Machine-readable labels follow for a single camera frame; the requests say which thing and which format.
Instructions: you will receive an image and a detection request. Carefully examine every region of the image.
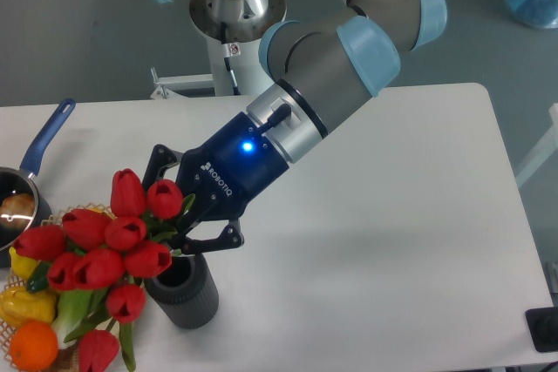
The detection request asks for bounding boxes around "green cucumber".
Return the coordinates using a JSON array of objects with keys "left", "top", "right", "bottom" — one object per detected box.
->
[{"left": 26, "top": 261, "right": 51, "bottom": 294}]

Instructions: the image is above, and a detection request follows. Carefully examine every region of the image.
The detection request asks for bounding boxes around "brown bread roll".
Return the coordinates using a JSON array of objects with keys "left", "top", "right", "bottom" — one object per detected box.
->
[{"left": 1, "top": 193, "right": 35, "bottom": 231}]

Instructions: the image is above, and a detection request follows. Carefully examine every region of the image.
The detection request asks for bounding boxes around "white frame at right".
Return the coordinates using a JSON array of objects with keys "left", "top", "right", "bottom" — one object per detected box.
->
[{"left": 514, "top": 103, "right": 557, "bottom": 188}]

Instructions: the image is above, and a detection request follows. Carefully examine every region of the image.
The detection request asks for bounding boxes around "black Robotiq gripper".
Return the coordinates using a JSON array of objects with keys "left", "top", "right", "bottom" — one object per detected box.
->
[{"left": 141, "top": 112, "right": 289, "bottom": 255}]

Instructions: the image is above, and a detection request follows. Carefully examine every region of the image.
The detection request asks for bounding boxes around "yellow banana pepper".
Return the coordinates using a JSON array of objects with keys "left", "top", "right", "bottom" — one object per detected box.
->
[{"left": 8, "top": 247, "right": 60, "bottom": 297}]

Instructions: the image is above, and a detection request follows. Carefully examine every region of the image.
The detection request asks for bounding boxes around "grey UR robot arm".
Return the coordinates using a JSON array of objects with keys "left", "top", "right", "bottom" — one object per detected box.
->
[{"left": 143, "top": 0, "right": 447, "bottom": 254}]

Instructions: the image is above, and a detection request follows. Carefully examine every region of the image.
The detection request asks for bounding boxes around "yellow squash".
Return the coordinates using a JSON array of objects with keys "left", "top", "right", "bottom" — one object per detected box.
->
[{"left": 85, "top": 205, "right": 115, "bottom": 219}]

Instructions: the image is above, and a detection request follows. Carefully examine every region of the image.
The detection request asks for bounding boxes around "green bok choy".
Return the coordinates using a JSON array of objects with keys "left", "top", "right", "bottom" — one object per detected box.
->
[{"left": 51, "top": 287, "right": 108, "bottom": 350}]

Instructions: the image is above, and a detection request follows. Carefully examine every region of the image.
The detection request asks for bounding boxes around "black device at edge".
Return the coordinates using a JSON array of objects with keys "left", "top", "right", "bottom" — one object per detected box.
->
[{"left": 525, "top": 307, "right": 558, "bottom": 353}]

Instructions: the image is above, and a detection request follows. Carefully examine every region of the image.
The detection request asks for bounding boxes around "orange fruit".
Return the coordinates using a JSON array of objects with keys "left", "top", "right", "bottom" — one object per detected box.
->
[{"left": 9, "top": 321, "right": 58, "bottom": 371}]

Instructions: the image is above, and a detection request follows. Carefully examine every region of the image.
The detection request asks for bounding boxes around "blue handled saucepan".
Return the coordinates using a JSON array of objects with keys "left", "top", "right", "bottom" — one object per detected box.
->
[{"left": 1, "top": 98, "right": 76, "bottom": 268}]

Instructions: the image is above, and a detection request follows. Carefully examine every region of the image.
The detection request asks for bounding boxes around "red tulip bouquet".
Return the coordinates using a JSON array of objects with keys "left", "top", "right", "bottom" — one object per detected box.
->
[{"left": 1, "top": 169, "right": 196, "bottom": 371}]

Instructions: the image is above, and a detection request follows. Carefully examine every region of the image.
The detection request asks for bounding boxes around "dark grey ribbed vase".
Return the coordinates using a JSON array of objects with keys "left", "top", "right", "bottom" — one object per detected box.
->
[{"left": 145, "top": 254, "right": 219, "bottom": 329}]

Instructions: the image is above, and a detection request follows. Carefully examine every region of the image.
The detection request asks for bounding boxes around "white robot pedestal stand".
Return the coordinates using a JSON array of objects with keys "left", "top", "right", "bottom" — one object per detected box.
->
[{"left": 150, "top": 0, "right": 289, "bottom": 100}]

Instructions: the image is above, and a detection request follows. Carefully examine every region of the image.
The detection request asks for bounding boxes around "yellow pumpkin gourd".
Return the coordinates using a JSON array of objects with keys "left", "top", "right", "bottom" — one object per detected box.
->
[{"left": 1, "top": 286, "right": 58, "bottom": 328}]

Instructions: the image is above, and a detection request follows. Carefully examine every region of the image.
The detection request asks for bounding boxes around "woven wicker basket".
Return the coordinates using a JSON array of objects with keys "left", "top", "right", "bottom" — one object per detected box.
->
[{"left": 1, "top": 206, "right": 121, "bottom": 371}]

